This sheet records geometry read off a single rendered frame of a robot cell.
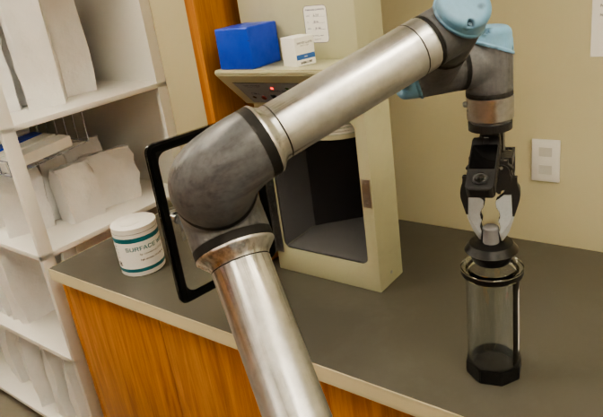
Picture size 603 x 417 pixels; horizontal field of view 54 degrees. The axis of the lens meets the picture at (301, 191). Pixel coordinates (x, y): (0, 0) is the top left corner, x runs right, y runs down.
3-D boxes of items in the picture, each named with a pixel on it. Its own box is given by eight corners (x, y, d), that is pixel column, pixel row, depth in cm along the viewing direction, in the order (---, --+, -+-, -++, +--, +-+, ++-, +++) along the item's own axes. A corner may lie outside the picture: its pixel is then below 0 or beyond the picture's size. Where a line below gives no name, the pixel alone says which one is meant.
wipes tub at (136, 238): (147, 253, 185) (135, 208, 180) (175, 260, 177) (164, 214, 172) (112, 272, 176) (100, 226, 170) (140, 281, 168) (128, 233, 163)
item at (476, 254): (520, 249, 108) (520, 216, 106) (516, 274, 100) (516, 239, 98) (468, 246, 112) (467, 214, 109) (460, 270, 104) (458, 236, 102)
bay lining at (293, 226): (335, 210, 178) (321, 93, 165) (414, 222, 162) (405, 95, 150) (284, 245, 160) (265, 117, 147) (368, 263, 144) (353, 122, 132)
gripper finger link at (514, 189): (524, 212, 101) (517, 164, 99) (523, 216, 100) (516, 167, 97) (495, 214, 104) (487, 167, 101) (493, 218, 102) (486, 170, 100)
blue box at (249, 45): (249, 61, 143) (243, 22, 140) (281, 60, 137) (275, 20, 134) (220, 70, 136) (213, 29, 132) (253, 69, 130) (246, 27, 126)
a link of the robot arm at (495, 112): (511, 99, 93) (458, 101, 96) (511, 128, 94) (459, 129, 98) (516, 89, 99) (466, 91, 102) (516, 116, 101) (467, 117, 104)
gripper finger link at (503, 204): (520, 228, 107) (514, 180, 104) (518, 242, 102) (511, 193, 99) (502, 229, 109) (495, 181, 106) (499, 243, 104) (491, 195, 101)
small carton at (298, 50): (301, 61, 131) (298, 33, 129) (316, 62, 127) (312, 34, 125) (284, 65, 128) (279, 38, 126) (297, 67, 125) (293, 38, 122)
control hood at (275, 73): (252, 100, 148) (245, 60, 144) (363, 104, 129) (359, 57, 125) (220, 113, 140) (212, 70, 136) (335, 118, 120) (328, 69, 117)
